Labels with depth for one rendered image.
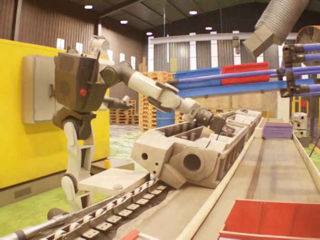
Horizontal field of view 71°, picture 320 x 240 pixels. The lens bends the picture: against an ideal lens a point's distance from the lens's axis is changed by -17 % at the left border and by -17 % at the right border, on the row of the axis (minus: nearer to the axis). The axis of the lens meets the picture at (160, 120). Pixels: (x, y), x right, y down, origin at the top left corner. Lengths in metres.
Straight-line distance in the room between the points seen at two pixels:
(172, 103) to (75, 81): 0.49
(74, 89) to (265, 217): 1.08
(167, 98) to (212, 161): 0.37
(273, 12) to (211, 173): 7.61
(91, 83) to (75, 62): 0.14
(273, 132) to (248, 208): 2.20
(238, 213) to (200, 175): 0.54
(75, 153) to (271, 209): 1.15
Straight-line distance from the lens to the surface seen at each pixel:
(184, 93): 1.63
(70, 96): 1.41
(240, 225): 0.69
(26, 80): 3.05
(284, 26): 8.45
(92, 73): 1.41
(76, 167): 1.60
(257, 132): 2.87
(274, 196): 1.13
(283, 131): 2.83
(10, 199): 3.15
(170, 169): 1.18
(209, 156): 1.15
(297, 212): 0.67
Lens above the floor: 1.14
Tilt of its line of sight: 4 degrees down
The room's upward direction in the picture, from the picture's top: straight up
